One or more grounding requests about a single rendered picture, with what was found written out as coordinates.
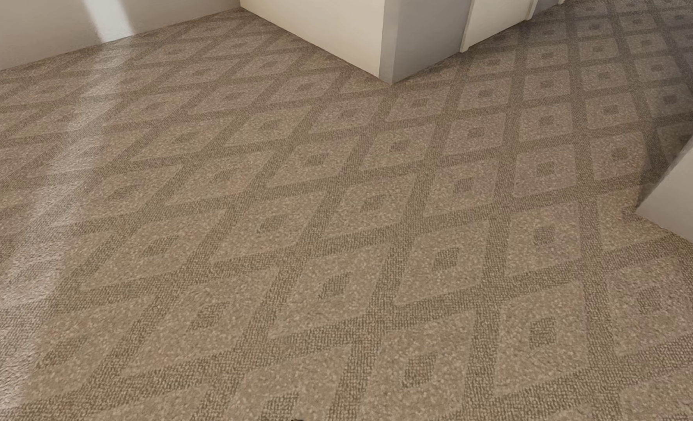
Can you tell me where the white cabinet door panel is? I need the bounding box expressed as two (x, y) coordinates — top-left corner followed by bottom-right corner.
(460, 0), (539, 53)

